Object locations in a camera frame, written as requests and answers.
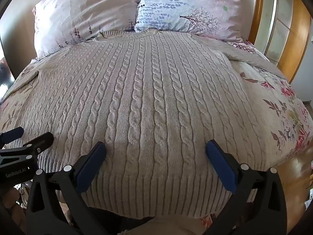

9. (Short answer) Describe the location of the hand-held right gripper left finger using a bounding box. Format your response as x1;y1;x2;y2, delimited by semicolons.
25;141;108;235

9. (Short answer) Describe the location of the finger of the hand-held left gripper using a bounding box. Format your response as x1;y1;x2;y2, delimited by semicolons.
0;127;25;145
15;132;54;158

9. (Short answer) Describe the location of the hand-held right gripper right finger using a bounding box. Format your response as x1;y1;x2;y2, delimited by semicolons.
206;139;288;235

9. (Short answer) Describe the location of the beige cable knit sweater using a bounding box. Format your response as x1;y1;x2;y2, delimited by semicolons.
0;28;292;219

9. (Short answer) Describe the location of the floral bed blanket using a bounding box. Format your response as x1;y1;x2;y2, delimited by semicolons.
0;40;312;228

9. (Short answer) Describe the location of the wooden headboard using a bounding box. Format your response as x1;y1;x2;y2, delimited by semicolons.
248;0;313;84

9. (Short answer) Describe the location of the pink floral pillow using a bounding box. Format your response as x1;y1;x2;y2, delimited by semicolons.
32;0;141;58

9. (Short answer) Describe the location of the blue and pink tree-print pillow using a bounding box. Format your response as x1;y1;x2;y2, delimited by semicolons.
134;0;247;42

